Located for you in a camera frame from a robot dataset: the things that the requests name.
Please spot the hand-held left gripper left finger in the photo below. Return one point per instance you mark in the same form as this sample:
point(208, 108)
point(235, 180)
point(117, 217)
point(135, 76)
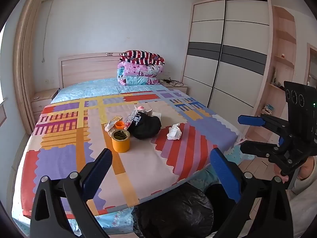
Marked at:
point(99, 171)

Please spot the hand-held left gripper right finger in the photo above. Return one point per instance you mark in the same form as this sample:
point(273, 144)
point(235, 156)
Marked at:
point(225, 176)

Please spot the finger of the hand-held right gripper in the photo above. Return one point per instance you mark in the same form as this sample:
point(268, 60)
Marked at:
point(255, 148)
point(250, 120)

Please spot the orange tape roll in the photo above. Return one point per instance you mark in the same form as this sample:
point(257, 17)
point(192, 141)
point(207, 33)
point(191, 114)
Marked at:
point(121, 145)

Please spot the toothpaste tube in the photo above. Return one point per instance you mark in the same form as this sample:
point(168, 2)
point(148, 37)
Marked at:
point(110, 126)

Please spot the large black trash bag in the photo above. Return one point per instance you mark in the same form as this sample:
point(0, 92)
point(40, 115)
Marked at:
point(173, 210)

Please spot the black cloth bundle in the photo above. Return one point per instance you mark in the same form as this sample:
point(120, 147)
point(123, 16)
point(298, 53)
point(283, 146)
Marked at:
point(146, 127)

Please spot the white tissue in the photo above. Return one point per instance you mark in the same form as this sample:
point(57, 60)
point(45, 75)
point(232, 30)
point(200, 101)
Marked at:
point(174, 132)

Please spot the person's right forearm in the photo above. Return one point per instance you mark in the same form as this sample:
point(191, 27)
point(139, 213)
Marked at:
point(303, 203)

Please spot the person's right hand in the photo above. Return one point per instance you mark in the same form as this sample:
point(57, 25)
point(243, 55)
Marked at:
point(307, 168)

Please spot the stack of books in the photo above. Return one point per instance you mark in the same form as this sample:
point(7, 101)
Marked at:
point(268, 109)

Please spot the orange bottle cap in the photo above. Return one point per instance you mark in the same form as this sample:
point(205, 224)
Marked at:
point(120, 125)

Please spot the clear plastic wrapper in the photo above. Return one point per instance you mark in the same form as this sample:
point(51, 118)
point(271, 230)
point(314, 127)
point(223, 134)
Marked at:
point(129, 121)

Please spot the sliding door wardrobe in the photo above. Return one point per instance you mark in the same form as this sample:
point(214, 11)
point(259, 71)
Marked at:
point(223, 54)

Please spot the small pink toy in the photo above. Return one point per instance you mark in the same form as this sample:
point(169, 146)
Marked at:
point(141, 108)

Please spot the wooden nightstand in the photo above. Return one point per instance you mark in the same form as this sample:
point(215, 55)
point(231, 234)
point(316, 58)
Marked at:
point(179, 88)
point(42, 101)

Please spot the wooden corner shelf unit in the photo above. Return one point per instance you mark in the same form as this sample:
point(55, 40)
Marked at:
point(284, 42)

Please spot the wooden bed headboard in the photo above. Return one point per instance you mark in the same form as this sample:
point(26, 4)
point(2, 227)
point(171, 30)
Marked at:
point(89, 69)

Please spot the pink folded quilt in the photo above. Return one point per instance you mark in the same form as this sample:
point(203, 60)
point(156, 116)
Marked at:
point(138, 75)

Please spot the striped folded blanket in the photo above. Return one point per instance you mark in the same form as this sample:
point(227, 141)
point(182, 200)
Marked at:
point(142, 57)

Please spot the wooden door frame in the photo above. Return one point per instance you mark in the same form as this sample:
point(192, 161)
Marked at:
point(310, 64)

